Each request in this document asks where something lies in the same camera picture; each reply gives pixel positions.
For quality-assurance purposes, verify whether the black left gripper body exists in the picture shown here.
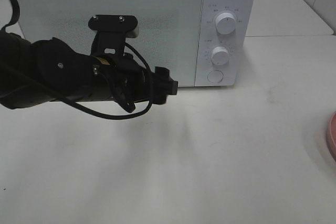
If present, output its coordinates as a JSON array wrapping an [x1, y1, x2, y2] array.
[[88, 15, 154, 103]]

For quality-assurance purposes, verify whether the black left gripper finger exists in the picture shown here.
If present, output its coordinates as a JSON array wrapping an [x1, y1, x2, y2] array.
[[154, 66, 170, 80], [153, 79, 178, 104]]

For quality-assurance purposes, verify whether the round white door-release button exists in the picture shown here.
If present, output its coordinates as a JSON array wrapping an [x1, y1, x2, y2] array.
[[207, 70, 224, 83]]

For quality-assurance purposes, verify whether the white microwave door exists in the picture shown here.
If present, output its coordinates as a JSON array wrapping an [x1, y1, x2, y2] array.
[[18, 0, 202, 87]]

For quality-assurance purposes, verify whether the white round knob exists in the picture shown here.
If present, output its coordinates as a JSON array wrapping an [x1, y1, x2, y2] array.
[[215, 11, 237, 35], [211, 47, 230, 66]]

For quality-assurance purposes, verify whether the pink round plate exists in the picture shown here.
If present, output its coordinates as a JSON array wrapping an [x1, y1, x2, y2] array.
[[326, 112, 336, 161]]

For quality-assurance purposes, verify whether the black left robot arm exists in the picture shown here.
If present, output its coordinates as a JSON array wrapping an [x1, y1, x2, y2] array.
[[1, 15, 178, 113]]

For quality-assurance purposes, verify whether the white microwave oven body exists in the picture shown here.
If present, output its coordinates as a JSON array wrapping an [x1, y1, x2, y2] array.
[[7, 0, 257, 88]]

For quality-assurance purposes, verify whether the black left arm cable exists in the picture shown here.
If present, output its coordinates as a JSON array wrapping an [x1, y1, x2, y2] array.
[[0, 0, 155, 120]]

